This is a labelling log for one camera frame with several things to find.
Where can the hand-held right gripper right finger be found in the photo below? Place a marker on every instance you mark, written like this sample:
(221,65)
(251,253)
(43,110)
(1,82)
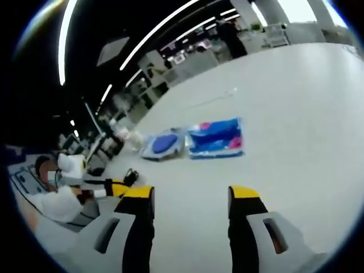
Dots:
(241,233)

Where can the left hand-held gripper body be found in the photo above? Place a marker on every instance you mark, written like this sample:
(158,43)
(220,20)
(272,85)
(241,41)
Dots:
(71,167)

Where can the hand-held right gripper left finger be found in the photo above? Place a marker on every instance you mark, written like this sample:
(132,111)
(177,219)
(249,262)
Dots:
(136,233)

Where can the white paper cup green print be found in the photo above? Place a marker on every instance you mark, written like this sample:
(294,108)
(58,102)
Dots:
(136,141)

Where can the blue oval pouch packet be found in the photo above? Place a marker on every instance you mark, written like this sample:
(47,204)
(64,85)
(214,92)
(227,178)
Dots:
(163,145)

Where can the blue pink wipes packet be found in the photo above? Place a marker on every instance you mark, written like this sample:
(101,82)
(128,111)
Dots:
(216,139)

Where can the white table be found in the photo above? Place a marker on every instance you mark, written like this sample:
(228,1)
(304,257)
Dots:
(284,128)

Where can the white rolling cart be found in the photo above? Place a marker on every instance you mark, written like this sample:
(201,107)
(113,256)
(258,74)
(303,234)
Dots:
(276,35)

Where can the green potted plant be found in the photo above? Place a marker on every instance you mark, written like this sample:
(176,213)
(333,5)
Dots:
(255,26)

